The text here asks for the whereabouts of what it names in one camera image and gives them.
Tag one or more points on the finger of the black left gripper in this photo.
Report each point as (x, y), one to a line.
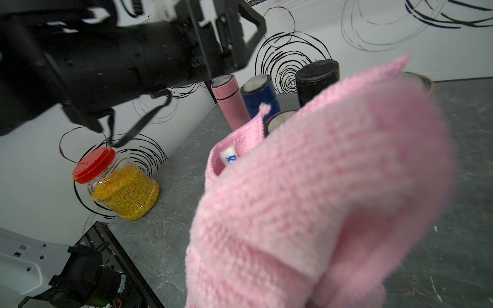
(236, 51)

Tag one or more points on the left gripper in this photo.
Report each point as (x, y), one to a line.
(74, 53)

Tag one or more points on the pink thermos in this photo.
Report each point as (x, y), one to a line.
(227, 93)

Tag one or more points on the blue thermos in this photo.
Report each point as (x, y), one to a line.
(257, 90)

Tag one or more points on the red thermos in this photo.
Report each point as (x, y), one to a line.
(277, 120)

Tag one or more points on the pink microfiber cloth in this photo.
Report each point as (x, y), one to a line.
(321, 211)

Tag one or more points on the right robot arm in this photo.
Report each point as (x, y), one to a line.
(63, 275)

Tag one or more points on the black thermos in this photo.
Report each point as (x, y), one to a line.
(313, 78)

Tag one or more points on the gold thermos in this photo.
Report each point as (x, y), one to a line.
(421, 80)

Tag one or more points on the red lid snack jar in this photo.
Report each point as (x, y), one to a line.
(114, 180)

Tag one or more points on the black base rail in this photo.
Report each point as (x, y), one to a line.
(136, 292)

